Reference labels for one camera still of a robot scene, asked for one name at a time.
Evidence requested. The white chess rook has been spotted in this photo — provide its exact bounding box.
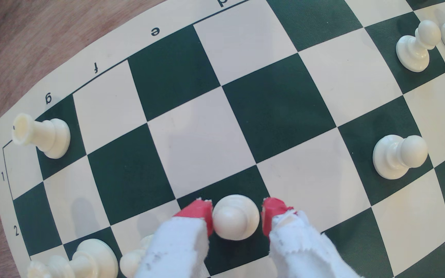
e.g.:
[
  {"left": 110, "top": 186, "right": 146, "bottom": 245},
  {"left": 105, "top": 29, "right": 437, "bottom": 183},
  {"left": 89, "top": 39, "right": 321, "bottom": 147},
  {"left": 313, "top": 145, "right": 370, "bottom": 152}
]
[{"left": 12, "top": 113, "right": 71, "bottom": 160}]

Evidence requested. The green and cream chess mat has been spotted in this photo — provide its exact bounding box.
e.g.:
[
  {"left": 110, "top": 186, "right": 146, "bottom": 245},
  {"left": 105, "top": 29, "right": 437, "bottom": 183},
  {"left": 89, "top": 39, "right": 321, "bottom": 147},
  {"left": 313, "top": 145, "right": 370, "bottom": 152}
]
[{"left": 0, "top": 0, "right": 445, "bottom": 278}]

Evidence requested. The white chess queen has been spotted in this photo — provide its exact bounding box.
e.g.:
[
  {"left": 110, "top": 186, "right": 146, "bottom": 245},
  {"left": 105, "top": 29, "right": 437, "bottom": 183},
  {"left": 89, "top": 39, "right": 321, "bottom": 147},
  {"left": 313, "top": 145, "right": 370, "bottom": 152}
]
[{"left": 27, "top": 238, "right": 119, "bottom": 278}]

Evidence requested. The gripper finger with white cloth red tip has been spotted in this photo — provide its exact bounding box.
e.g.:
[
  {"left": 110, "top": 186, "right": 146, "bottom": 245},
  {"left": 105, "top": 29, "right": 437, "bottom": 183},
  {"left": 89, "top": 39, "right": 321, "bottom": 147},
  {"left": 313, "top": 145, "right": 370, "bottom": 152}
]
[
  {"left": 262, "top": 198, "right": 362, "bottom": 278},
  {"left": 134, "top": 198, "right": 214, "bottom": 278}
]

